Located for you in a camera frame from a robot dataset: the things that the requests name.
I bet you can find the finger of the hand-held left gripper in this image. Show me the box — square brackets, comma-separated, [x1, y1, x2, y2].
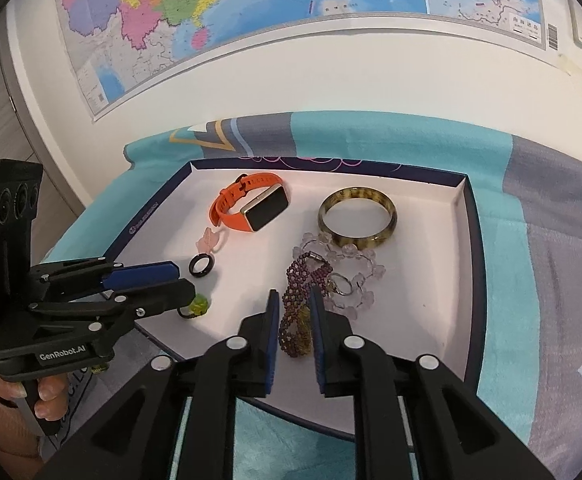
[30, 257, 181, 292]
[28, 280, 197, 329]

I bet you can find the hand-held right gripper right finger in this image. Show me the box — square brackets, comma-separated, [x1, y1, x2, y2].
[307, 287, 556, 480]

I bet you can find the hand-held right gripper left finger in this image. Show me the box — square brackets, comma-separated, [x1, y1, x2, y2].
[34, 288, 280, 480]

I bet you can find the green bead ring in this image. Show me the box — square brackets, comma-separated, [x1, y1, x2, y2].
[178, 294, 211, 320]

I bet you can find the purple bead bracelet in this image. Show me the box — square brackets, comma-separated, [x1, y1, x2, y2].
[277, 252, 334, 358]

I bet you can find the pink braided pendant bracelet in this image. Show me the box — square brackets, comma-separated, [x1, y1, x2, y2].
[194, 226, 223, 257]

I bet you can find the clear crystal bead bracelet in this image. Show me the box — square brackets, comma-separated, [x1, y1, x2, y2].
[291, 232, 387, 321]

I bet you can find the shallow white box lid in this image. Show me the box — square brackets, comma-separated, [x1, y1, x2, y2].
[104, 157, 486, 443]

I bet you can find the person's left hand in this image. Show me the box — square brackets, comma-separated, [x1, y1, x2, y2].
[0, 360, 74, 421]

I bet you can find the tortoiseshell bangle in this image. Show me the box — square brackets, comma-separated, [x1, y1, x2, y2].
[317, 186, 398, 251]

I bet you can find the grey wooden cabinet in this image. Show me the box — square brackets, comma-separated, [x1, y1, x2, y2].
[0, 25, 89, 261]

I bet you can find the teal and grey printed blanket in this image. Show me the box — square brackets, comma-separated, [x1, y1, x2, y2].
[46, 110, 582, 480]

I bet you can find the beige tape piece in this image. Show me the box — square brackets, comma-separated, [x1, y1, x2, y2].
[557, 54, 582, 79]

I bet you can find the black ring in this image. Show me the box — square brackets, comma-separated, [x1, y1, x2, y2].
[188, 254, 218, 278]

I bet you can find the gold ring with green stone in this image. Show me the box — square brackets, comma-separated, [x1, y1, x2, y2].
[325, 273, 357, 298]

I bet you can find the orange strap smartwatch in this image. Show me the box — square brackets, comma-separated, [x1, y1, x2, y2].
[208, 172, 290, 233]

